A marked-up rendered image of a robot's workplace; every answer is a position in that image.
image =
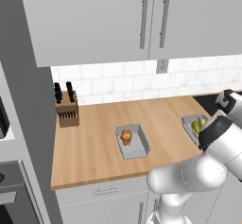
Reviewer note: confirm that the black hob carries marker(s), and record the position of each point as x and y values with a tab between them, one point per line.
206	103

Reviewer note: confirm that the yellow corn cob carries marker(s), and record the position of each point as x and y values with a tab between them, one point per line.
202	121

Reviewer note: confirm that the grey base cupboard door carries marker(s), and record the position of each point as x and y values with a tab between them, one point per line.
150	205
100	212

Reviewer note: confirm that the brown chicken drumstick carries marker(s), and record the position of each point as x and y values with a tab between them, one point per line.
126	137

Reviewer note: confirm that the grey wall outlet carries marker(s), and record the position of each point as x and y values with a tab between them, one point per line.
162	66

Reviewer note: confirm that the grey drawer front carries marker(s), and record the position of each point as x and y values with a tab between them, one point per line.
126	190

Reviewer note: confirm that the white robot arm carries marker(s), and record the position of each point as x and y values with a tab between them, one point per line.
201	171

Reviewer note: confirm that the wide grey wall cupboard door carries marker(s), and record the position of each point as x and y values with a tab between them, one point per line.
88	23

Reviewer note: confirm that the grey meat container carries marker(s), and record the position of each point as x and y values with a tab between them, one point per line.
135	150

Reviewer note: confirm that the dark grey oven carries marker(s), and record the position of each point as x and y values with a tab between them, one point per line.
15	196

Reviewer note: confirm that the tall dark grey cabinet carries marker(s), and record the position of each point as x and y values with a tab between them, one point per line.
28	92

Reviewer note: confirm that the grey vegetable container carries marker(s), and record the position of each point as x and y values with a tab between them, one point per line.
187	121

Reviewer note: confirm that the wooden knife block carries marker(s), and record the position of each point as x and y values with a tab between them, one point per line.
68	116

